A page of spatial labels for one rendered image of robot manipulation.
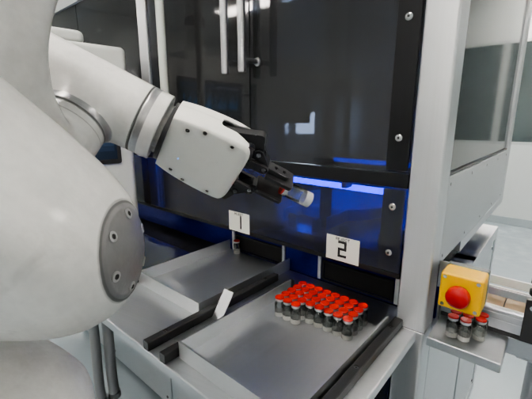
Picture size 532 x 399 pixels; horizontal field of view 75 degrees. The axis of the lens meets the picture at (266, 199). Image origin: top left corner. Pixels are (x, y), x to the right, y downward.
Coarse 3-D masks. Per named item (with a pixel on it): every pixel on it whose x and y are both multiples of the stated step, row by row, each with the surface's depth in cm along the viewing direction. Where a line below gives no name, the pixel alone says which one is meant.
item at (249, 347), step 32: (224, 320) 72; (256, 320) 77; (384, 320) 71; (192, 352) 61; (224, 352) 66; (256, 352) 66; (288, 352) 66; (320, 352) 66; (352, 352) 61; (224, 384) 56; (256, 384) 58; (288, 384) 58; (320, 384) 58
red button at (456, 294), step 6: (450, 288) 64; (456, 288) 63; (462, 288) 63; (450, 294) 63; (456, 294) 63; (462, 294) 62; (468, 294) 62; (450, 300) 63; (456, 300) 63; (462, 300) 62; (468, 300) 62; (456, 306) 63; (462, 306) 62
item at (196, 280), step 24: (168, 264) 101; (192, 264) 106; (216, 264) 106; (240, 264) 106; (264, 264) 106; (288, 264) 102; (168, 288) 85; (192, 288) 91; (216, 288) 91; (240, 288) 87; (192, 312) 79
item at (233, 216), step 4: (232, 212) 103; (236, 212) 102; (232, 216) 104; (236, 216) 103; (244, 216) 100; (248, 216) 99; (232, 220) 104; (236, 220) 103; (244, 220) 101; (248, 220) 100; (232, 224) 104; (236, 224) 103; (244, 224) 101; (248, 224) 100; (232, 228) 105; (236, 228) 103; (244, 228) 101; (248, 228) 100; (244, 232) 101; (248, 232) 100
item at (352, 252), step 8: (328, 240) 83; (336, 240) 81; (344, 240) 80; (352, 240) 78; (328, 248) 83; (336, 248) 81; (352, 248) 79; (328, 256) 84; (336, 256) 82; (352, 256) 79
